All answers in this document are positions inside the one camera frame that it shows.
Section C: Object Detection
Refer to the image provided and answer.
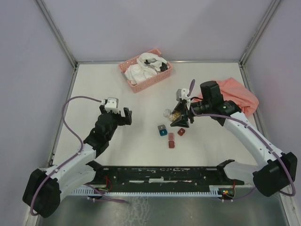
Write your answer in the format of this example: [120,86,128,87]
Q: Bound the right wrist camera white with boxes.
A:
[176,88,191,105]

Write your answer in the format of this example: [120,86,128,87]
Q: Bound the white cable duct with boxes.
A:
[70,186,222,197]

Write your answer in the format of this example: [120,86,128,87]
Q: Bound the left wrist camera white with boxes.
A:
[101,97,119,113]

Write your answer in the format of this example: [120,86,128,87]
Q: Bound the pink shirt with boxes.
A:
[196,78,260,117]

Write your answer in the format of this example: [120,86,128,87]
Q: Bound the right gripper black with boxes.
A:
[170,100,211,128]

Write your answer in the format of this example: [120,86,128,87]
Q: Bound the grey pill box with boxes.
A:
[158,124,166,130]

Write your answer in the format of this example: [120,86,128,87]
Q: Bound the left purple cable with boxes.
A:
[30,96,130,216]

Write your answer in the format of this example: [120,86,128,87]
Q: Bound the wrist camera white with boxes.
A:
[101,97,119,113]
[176,88,191,105]

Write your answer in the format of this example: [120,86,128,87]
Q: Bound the white cloth in basket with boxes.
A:
[125,53,170,85]

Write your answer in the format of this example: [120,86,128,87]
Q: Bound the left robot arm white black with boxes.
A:
[23,108,132,218]

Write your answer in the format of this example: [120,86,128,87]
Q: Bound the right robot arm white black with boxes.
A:
[171,81,298,197]

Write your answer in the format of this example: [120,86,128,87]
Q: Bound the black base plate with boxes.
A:
[89,166,244,193]

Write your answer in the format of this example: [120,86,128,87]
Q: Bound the red pill box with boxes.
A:
[177,128,186,136]
[168,133,175,149]

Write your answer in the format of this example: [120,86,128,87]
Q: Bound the glass pill bottle yellow pills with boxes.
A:
[163,109,181,122]

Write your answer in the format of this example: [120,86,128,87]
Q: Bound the teal pill box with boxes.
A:
[159,129,167,136]

